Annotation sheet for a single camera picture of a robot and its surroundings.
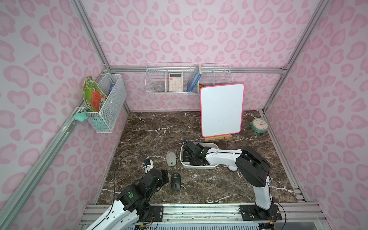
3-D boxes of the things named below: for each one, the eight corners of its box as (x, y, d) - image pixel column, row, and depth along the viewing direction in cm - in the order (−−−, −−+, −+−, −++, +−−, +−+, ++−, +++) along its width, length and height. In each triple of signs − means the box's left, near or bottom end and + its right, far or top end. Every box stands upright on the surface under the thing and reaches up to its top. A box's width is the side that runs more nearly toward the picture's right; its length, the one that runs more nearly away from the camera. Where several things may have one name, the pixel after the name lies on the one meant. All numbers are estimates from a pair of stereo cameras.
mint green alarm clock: (252, 133, 108) (254, 130, 105) (248, 121, 116) (249, 118, 113) (269, 133, 108) (271, 130, 105) (264, 121, 116) (266, 118, 113)
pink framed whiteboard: (200, 140, 104) (203, 104, 77) (198, 121, 116) (201, 84, 89) (238, 140, 104) (255, 104, 77) (233, 121, 116) (246, 84, 88)
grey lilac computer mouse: (166, 166, 92) (165, 164, 89) (167, 153, 98) (167, 151, 95) (176, 166, 92) (175, 164, 89) (177, 153, 98) (176, 151, 95)
